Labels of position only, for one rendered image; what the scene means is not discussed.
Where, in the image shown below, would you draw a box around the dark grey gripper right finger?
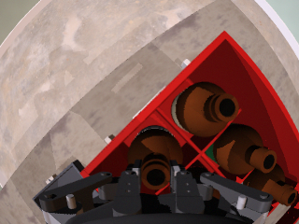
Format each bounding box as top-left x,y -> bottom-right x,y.
169,160 -> 273,224

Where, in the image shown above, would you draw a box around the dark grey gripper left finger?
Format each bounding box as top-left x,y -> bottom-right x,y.
38,160 -> 142,224

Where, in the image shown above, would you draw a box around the red bottle crate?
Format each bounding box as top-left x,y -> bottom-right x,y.
80,31 -> 299,224

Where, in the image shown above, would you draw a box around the grey rectangular tray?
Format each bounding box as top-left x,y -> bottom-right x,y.
33,160 -> 99,211

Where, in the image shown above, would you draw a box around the brown glass bottle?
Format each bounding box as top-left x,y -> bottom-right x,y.
205,123 -> 277,175
171,81 -> 239,137
241,163 -> 297,206
186,160 -> 220,199
127,125 -> 183,190

